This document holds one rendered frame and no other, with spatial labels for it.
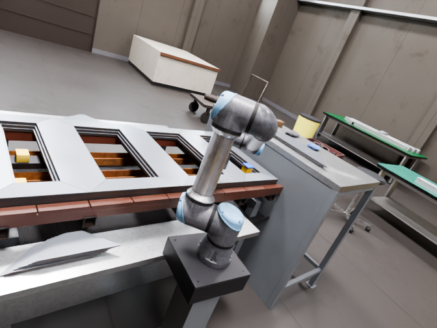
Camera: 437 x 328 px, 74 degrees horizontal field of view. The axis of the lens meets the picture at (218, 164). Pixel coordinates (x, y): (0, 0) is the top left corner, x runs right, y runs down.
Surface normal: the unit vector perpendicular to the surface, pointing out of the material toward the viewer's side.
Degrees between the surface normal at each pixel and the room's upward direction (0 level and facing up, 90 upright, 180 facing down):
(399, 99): 90
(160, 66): 90
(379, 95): 90
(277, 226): 90
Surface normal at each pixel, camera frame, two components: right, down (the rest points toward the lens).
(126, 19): 0.49, 0.50
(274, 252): -0.75, 0.00
